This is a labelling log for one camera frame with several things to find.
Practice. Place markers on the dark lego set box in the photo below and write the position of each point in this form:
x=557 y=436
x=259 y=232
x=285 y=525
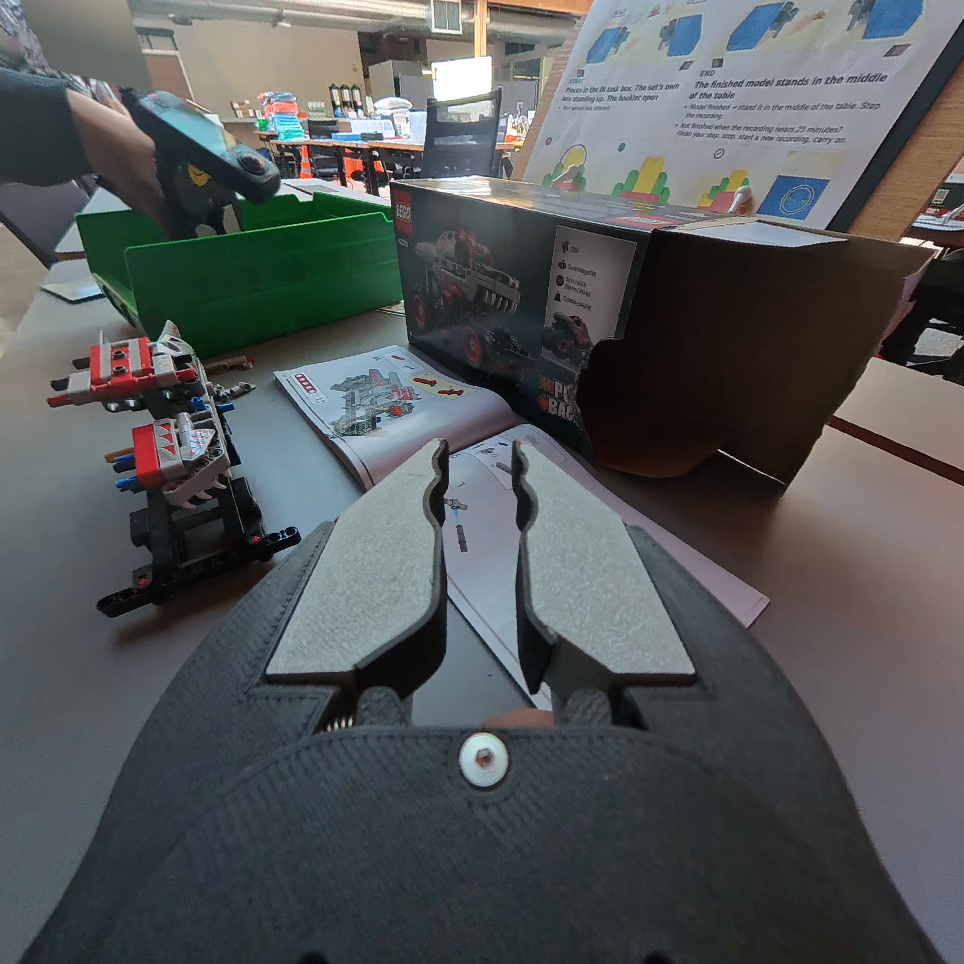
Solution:
x=738 y=339

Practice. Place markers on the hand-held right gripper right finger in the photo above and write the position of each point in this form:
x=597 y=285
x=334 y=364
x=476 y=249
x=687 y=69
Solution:
x=602 y=595

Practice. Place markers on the printed instruction poster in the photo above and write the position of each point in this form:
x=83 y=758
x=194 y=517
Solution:
x=723 y=98

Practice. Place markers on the stack of colourful packets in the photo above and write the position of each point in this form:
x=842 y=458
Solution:
x=282 y=113

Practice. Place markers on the person's left hand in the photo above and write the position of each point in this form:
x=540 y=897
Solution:
x=120 y=158

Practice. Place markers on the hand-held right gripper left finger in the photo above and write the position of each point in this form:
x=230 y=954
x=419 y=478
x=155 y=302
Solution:
x=369 y=587

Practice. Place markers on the red and grey lego model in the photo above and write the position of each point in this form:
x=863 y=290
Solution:
x=181 y=452

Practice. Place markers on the black mesh office chair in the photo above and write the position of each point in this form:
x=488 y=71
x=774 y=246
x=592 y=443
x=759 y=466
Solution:
x=461 y=135

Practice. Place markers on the small grey lego piece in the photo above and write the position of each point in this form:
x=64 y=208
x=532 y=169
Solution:
x=226 y=363

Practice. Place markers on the lego instruction booklet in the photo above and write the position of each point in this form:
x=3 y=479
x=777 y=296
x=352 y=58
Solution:
x=384 y=407

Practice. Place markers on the green plastic bin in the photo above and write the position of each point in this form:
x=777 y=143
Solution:
x=286 y=279

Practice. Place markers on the person's left forearm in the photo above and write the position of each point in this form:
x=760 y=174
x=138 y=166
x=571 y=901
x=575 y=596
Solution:
x=41 y=124

